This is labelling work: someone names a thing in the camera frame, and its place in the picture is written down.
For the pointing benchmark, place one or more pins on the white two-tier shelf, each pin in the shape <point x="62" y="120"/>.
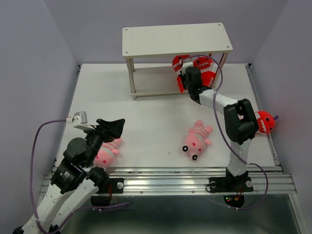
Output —
<point x="168" y="41"/>

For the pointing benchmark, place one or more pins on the red shark plush toy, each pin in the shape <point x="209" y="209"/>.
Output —
<point x="178" y="65"/>

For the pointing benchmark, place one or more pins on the pink striped plush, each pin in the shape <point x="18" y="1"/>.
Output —
<point x="196" y="141"/>
<point x="107" y="153"/>

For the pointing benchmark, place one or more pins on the red plush purple horn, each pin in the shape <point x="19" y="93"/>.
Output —
<point x="266" y="122"/>

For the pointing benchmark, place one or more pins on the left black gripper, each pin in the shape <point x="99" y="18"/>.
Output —
<point x="111" y="129"/>

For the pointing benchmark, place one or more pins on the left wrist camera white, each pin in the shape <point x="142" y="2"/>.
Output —
<point x="79" y="121"/>

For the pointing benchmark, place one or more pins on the red shark plush white belly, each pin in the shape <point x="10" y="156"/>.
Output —
<point x="205" y="65"/>

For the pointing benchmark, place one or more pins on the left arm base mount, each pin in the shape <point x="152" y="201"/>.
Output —
<point x="109" y="185"/>

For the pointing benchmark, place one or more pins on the aluminium rail frame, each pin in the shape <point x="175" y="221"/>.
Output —
<point x="151" y="160"/>

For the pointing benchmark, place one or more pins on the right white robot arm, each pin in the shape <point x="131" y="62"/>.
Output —
<point x="240" y="128"/>

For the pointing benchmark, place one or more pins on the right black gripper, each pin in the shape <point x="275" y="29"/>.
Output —
<point x="183" y="76"/>

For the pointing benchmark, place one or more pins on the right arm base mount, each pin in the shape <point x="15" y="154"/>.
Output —
<point x="234" y="188"/>

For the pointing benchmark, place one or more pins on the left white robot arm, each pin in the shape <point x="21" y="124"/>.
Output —
<point x="75" y="179"/>

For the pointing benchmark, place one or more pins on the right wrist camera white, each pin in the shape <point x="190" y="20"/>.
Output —
<point x="185" y="64"/>

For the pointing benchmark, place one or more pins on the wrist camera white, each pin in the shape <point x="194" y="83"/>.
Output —
<point x="185" y="64"/>
<point x="79" y="121"/>

